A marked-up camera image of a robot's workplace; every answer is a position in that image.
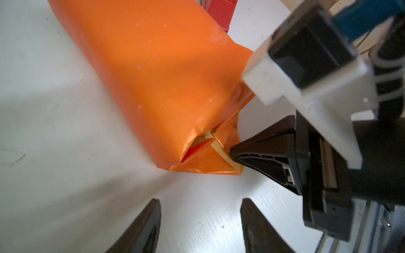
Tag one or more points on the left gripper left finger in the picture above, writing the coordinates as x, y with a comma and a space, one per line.
143, 233

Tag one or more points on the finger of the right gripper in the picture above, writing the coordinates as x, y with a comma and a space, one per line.
272, 153

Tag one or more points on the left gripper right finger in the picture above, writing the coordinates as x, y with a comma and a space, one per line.
259, 235

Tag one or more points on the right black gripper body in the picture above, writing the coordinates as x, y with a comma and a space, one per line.
331, 187

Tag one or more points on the yellow orange wrapping paper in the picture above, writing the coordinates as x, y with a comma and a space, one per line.
174, 73

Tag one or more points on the red tape dispenser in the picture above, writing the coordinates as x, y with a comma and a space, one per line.
221, 11

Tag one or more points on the aluminium front rail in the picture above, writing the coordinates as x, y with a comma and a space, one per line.
375, 230

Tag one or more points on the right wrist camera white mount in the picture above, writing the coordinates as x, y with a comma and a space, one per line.
310, 60

